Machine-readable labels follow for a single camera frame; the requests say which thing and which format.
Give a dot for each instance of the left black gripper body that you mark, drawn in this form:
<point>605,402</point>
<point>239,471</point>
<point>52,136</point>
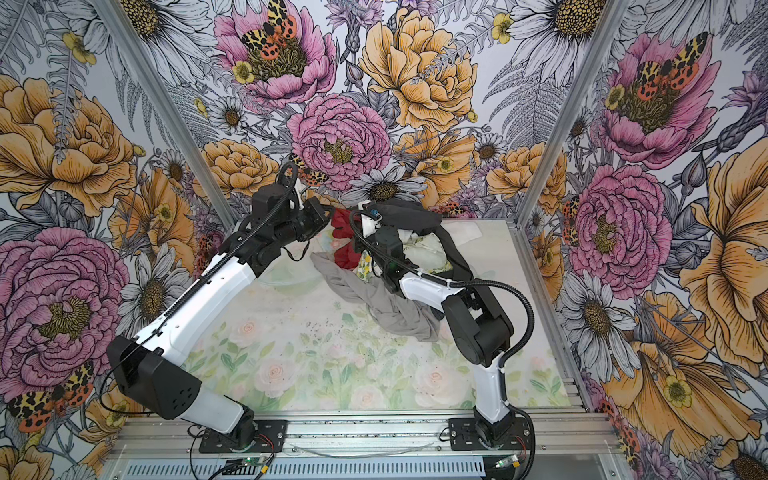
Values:
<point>308,221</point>

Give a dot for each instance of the small green circuit board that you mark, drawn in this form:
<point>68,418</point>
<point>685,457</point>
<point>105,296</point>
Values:
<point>249,462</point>

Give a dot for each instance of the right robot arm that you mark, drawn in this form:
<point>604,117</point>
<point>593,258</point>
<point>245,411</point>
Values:
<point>480,327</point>

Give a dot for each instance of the corner aluminium post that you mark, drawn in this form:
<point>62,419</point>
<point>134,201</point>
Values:
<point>129,44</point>
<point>600,46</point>

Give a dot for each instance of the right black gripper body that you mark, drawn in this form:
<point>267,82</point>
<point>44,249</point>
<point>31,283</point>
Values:
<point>369,243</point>

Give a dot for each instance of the lemon print cloth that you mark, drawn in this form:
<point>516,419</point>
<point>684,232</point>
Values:
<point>426,252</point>

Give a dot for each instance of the dark red cloth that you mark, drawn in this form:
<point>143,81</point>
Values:
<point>344,253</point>

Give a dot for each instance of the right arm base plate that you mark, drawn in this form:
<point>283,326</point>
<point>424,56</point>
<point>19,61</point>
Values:
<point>476,434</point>

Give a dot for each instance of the left corner aluminium post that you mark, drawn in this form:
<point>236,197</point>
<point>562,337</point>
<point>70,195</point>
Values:
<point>129,44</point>

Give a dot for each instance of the white vented cable duct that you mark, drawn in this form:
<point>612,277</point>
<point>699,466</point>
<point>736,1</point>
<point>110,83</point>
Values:
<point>461,467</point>

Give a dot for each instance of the right corner aluminium post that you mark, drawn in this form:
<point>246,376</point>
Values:
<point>600,46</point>

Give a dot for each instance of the aluminium front rail frame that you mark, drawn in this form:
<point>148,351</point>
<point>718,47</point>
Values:
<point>566,444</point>

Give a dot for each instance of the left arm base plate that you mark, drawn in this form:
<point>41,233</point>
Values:
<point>262,436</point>

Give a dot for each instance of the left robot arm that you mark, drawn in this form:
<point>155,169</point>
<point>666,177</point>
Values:
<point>147,367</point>

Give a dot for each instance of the light grey cloth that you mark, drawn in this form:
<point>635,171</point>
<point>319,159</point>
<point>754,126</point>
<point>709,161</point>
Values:
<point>394,314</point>

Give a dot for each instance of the dark grey cloth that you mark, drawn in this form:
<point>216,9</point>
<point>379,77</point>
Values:
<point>412,216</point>

